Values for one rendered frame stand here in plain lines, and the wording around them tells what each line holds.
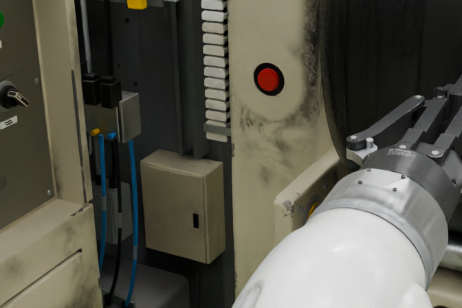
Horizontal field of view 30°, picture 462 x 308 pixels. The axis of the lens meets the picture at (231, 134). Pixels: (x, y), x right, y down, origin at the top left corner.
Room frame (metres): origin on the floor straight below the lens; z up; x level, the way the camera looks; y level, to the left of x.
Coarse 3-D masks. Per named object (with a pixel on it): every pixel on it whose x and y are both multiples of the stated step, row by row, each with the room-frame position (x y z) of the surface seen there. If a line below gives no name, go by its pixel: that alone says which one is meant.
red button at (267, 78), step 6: (264, 72) 1.08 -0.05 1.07; (270, 72) 1.08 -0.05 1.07; (258, 78) 1.09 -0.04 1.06; (264, 78) 1.08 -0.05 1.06; (270, 78) 1.08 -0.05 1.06; (276, 78) 1.08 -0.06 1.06; (264, 84) 1.08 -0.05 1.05; (270, 84) 1.08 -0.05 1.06; (276, 84) 1.08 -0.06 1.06; (270, 90) 1.08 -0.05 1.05
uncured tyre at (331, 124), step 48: (336, 0) 0.84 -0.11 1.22; (384, 0) 0.80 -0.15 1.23; (432, 0) 0.78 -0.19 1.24; (336, 48) 0.83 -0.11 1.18; (384, 48) 0.80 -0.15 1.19; (432, 48) 0.77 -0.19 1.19; (336, 96) 0.84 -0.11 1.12; (384, 96) 0.80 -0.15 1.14; (432, 96) 0.77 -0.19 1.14; (336, 144) 0.89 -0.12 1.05
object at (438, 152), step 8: (456, 120) 0.65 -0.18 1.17; (448, 128) 0.64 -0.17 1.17; (456, 128) 0.64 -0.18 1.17; (440, 136) 0.62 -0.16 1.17; (448, 136) 0.62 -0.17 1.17; (456, 136) 0.63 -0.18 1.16; (440, 144) 0.61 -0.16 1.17; (448, 144) 0.61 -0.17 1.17; (456, 144) 0.62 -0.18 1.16; (432, 152) 0.59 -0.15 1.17; (440, 152) 0.59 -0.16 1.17; (448, 152) 0.60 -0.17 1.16; (456, 152) 0.62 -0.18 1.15; (440, 160) 0.59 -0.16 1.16
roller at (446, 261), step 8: (312, 208) 0.98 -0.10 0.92; (448, 232) 0.91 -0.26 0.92; (456, 232) 0.91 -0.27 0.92; (448, 240) 0.89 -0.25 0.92; (456, 240) 0.89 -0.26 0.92; (448, 248) 0.89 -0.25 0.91; (456, 248) 0.88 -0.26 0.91; (448, 256) 0.88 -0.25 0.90; (456, 256) 0.88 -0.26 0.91; (440, 264) 0.89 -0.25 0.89; (448, 264) 0.88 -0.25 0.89; (456, 264) 0.88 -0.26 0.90
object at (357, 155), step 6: (372, 138) 0.63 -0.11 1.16; (366, 144) 0.63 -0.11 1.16; (372, 144) 0.63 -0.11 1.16; (348, 150) 0.63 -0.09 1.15; (354, 150) 0.63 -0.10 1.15; (360, 150) 0.63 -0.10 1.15; (366, 150) 0.63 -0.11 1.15; (372, 150) 0.63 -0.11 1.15; (348, 156) 0.64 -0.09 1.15; (354, 156) 0.63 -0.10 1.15; (360, 156) 0.62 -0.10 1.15; (360, 162) 0.62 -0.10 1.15
